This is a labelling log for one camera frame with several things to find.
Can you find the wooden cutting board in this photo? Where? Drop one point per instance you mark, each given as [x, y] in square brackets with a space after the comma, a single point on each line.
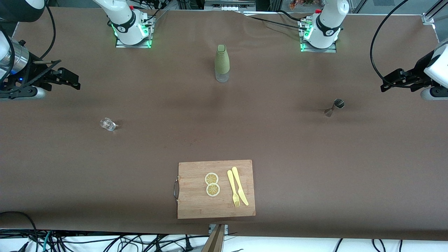
[196, 206]

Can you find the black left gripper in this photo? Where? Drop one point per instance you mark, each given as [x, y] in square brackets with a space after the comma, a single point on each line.
[421, 68]

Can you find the wooden post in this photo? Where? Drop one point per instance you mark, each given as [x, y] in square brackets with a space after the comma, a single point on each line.
[214, 243]

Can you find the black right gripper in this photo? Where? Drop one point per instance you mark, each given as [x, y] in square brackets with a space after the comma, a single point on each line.
[30, 66]

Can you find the steel jigger measuring cup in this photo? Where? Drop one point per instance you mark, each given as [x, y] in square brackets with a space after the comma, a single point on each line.
[334, 106]

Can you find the yellow plastic fork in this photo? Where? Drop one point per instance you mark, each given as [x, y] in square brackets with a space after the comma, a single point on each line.
[232, 185]

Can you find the green sleeved glass bottle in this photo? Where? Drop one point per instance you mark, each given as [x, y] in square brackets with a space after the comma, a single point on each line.
[222, 61]

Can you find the grey power strip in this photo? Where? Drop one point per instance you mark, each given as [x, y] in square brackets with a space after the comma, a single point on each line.
[229, 5]

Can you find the aluminium frame profile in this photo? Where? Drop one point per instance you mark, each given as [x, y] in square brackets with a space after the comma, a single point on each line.
[432, 14]

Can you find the lemon slice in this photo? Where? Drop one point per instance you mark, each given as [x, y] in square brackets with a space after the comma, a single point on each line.
[212, 190]
[211, 178]

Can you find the clear glass shaker cup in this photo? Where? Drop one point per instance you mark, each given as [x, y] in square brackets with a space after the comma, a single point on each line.
[107, 124]

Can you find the metal bracket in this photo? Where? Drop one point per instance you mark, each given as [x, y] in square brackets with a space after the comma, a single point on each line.
[225, 227]

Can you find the yellow plastic knife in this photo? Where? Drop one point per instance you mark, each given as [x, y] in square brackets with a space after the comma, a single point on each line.
[239, 185]

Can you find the brown table cloth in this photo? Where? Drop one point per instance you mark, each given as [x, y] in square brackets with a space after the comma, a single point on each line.
[105, 192]

